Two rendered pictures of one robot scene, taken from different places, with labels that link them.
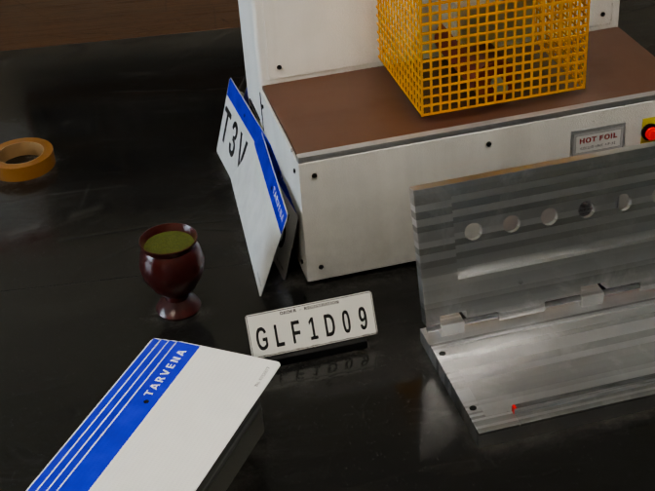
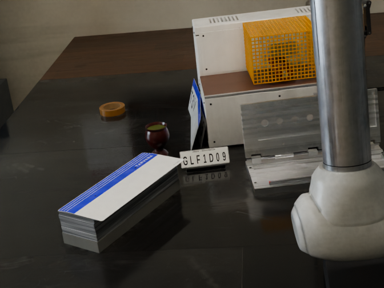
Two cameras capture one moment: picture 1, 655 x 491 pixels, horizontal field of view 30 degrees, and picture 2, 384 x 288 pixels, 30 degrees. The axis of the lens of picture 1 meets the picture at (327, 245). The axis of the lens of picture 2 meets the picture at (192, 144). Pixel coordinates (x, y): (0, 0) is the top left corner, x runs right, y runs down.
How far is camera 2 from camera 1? 0.96 m
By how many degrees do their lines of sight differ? 13
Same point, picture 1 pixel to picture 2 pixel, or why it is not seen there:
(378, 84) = (243, 76)
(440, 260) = (251, 132)
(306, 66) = (217, 69)
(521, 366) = (278, 172)
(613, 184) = not seen: hidden behind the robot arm
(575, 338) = (302, 165)
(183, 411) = (147, 170)
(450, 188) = (255, 105)
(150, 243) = (150, 127)
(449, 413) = (248, 186)
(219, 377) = (162, 162)
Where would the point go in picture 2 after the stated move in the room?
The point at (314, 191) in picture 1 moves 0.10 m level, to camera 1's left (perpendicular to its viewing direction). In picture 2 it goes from (211, 110) to (182, 111)
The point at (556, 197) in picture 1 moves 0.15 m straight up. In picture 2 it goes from (297, 111) to (295, 67)
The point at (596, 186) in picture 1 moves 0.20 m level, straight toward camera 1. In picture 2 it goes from (313, 108) to (296, 133)
